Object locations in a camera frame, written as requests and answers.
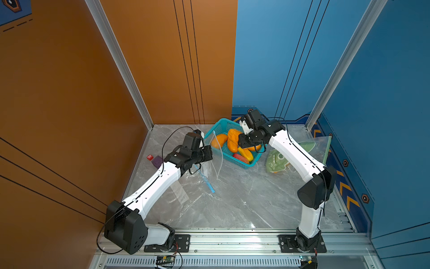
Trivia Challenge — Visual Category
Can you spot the slim yellow mango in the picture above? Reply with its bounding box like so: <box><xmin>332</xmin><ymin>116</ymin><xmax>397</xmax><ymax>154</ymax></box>
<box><xmin>238</xmin><ymin>147</ymin><xmax>254</xmax><ymax>163</ymax></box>

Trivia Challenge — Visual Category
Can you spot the red mango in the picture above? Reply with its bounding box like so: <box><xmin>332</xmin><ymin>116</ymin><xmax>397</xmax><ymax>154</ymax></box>
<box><xmin>233</xmin><ymin>153</ymin><xmax>250</xmax><ymax>164</ymax></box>

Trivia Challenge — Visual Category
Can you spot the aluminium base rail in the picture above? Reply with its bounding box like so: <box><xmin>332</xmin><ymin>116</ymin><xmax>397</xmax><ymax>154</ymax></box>
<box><xmin>89</xmin><ymin>229</ymin><xmax>383</xmax><ymax>269</ymax></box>

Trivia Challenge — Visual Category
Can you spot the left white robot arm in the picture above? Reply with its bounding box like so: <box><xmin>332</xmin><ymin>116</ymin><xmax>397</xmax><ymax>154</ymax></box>
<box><xmin>103</xmin><ymin>145</ymin><xmax>213</xmax><ymax>254</ymax></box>

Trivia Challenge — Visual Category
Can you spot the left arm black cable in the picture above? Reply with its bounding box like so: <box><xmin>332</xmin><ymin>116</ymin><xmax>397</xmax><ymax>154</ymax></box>
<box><xmin>96</xmin><ymin>126</ymin><xmax>196</xmax><ymax>255</ymax></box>

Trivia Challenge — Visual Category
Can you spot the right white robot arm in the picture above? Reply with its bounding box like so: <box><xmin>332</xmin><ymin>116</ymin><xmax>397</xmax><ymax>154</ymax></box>
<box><xmin>238</xmin><ymin>129</ymin><xmax>337</xmax><ymax>252</ymax></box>

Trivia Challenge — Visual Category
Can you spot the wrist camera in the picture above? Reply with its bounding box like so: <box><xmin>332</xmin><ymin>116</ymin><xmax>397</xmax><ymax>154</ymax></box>
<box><xmin>182</xmin><ymin>132</ymin><xmax>203</xmax><ymax>154</ymax></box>
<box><xmin>244</xmin><ymin>110</ymin><xmax>267</xmax><ymax>130</ymax></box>

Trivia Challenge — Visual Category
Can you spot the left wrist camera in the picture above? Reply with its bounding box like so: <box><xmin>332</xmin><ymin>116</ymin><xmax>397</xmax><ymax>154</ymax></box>
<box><xmin>182</xmin><ymin>132</ymin><xmax>203</xmax><ymax>154</ymax></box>

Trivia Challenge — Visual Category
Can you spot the purple block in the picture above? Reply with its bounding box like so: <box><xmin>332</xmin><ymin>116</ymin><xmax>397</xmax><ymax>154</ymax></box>
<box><xmin>151</xmin><ymin>156</ymin><xmax>163</xmax><ymax>169</ymax></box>

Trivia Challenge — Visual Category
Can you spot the clear blue-zip bag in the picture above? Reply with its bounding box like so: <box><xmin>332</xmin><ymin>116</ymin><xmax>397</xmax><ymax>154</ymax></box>
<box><xmin>199</xmin><ymin>131</ymin><xmax>224</xmax><ymax>193</ymax></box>

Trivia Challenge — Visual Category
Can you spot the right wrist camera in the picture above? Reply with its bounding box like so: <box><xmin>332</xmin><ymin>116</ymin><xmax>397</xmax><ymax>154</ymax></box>
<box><xmin>244</xmin><ymin>110</ymin><xmax>267</xmax><ymax>130</ymax></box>

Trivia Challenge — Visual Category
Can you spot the clear green-zip bag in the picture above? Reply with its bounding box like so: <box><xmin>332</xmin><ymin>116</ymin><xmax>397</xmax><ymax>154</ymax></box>
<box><xmin>266</xmin><ymin>131</ymin><xmax>325</xmax><ymax>179</ymax></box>

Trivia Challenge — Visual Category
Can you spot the teal plastic basket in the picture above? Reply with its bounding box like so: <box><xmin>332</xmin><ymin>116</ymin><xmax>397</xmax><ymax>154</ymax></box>
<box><xmin>204</xmin><ymin>118</ymin><xmax>263</xmax><ymax>169</ymax></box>

